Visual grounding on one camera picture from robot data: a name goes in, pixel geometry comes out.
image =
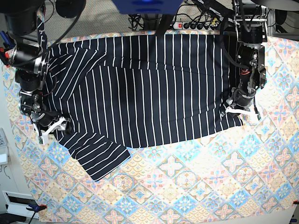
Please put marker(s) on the white power strip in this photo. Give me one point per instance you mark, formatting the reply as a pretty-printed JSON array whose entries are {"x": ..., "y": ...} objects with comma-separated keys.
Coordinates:
[{"x": 194, "y": 26}]

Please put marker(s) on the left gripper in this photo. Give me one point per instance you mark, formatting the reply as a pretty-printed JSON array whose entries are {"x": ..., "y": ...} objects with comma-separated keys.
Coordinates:
[{"x": 239, "y": 99}]

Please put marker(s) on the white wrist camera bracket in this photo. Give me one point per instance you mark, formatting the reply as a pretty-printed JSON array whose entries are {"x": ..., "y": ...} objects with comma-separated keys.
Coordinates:
[
  {"x": 239, "y": 111},
  {"x": 59, "y": 125}
]

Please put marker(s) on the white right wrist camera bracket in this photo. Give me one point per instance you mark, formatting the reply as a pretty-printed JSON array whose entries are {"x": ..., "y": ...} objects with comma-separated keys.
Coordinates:
[{"x": 59, "y": 125}]

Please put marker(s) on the navy white striped T-shirt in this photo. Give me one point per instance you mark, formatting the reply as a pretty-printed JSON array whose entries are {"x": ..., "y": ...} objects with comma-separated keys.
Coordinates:
[{"x": 136, "y": 92}]

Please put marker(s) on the black mount post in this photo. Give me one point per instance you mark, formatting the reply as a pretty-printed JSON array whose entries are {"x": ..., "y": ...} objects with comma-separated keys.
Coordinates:
[{"x": 164, "y": 24}]

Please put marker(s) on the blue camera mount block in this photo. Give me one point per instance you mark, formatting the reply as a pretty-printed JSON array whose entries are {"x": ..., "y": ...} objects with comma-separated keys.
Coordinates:
[{"x": 147, "y": 6}]

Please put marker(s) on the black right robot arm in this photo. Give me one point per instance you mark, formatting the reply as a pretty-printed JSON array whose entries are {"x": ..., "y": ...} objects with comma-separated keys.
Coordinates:
[{"x": 30, "y": 56}]

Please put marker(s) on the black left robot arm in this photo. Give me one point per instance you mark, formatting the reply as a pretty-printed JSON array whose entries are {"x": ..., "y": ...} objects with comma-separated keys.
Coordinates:
[{"x": 250, "y": 20}]

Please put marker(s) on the patterned tile tablecloth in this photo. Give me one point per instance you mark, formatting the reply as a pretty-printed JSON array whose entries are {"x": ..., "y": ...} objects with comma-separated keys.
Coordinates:
[{"x": 244, "y": 171}]

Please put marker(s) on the blue orange clamp upper left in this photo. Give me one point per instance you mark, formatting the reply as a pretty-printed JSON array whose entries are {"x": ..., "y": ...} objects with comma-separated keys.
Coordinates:
[{"x": 5, "y": 50}]

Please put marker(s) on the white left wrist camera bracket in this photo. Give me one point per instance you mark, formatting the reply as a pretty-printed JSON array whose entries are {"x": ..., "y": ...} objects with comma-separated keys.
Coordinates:
[{"x": 239, "y": 111}]

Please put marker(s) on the blue orange clamp lower left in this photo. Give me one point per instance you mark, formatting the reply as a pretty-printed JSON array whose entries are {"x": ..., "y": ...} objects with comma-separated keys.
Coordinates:
[{"x": 35, "y": 209}]

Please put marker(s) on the blue orange clamp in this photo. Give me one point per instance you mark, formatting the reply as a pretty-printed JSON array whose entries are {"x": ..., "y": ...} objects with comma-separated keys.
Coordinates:
[
  {"x": 35, "y": 209},
  {"x": 5, "y": 50}
]

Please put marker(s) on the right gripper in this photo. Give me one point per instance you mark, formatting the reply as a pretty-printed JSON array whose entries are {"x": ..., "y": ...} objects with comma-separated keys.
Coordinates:
[{"x": 42, "y": 121}]

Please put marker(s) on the white device left edge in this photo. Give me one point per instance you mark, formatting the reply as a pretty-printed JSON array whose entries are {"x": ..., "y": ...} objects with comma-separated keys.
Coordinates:
[{"x": 4, "y": 149}]

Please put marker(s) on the white box lower left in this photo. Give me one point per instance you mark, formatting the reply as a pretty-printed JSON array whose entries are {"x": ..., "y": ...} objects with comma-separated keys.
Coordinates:
[{"x": 17, "y": 203}]

